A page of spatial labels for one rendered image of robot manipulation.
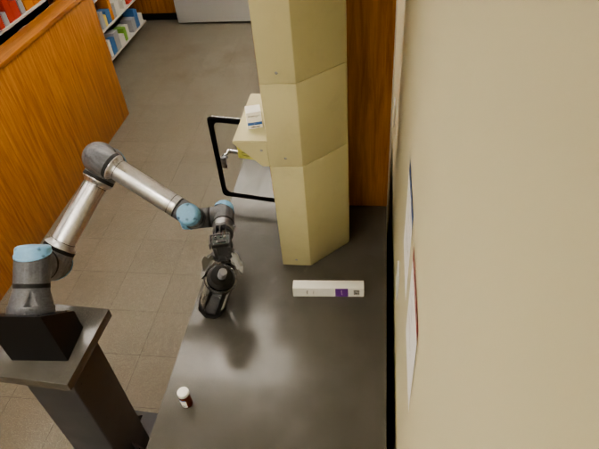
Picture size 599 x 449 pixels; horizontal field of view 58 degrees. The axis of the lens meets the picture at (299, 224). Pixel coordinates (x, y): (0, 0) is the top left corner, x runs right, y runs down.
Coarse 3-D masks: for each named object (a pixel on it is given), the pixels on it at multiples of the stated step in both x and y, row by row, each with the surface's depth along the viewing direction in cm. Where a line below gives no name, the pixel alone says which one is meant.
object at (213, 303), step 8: (216, 264) 177; (224, 264) 178; (208, 272) 175; (232, 288) 174; (208, 296) 178; (216, 296) 176; (200, 304) 189; (208, 304) 183; (216, 304) 181; (208, 312) 187; (216, 312) 187
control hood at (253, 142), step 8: (256, 96) 195; (248, 104) 191; (256, 104) 190; (240, 128) 179; (256, 128) 178; (264, 128) 178; (240, 136) 175; (248, 136) 175; (256, 136) 174; (264, 136) 174; (240, 144) 174; (248, 144) 174; (256, 144) 173; (264, 144) 173; (248, 152) 176; (256, 152) 175; (264, 152) 175; (256, 160) 178; (264, 160) 177
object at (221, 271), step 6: (210, 270) 175; (216, 270) 175; (222, 270) 172; (228, 270) 176; (210, 276) 173; (216, 276) 173; (222, 276) 171; (228, 276) 175; (234, 276) 177; (210, 282) 172; (216, 282) 172; (222, 282) 173; (228, 282) 173; (216, 288) 172; (222, 288) 172; (228, 288) 174
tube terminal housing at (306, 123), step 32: (288, 96) 160; (320, 96) 166; (288, 128) 168; (320, 128) 173; (288, 160) 176; (320, 160) 181; (288, 192) 185; (320, 192) 190; (288, 224) 195; (320, 224) 199; (288, 256) 206; (320, 256) 209
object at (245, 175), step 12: (216, 132) 215; (228, 132) 213; (228, 144) 217; (228, 156) 221; (240, 156) 219; (228, 168) 226; (240, 168) 224; (252, 168) 222; (264, 168) 220; (228, 180) 230; (240, 180) 228; (252, 180) 226; (264, 180) 224; (240, 192) 233; (252, 192) 231; (264, 192) 229
